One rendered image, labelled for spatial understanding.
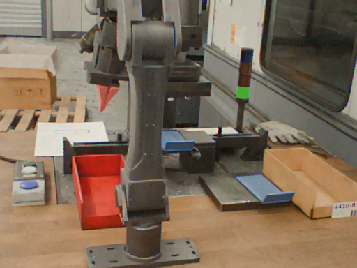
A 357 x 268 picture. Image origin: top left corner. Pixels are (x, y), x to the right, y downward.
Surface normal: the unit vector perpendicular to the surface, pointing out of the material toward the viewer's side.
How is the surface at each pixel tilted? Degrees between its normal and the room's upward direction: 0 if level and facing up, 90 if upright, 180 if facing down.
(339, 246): 0
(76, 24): 90
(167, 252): 0
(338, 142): 90
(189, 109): 90
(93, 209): 0
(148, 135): 90
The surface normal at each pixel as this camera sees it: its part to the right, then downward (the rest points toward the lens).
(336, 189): -0.96, 0.03
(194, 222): 0.06, -0.95
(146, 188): 0.30, 0.31
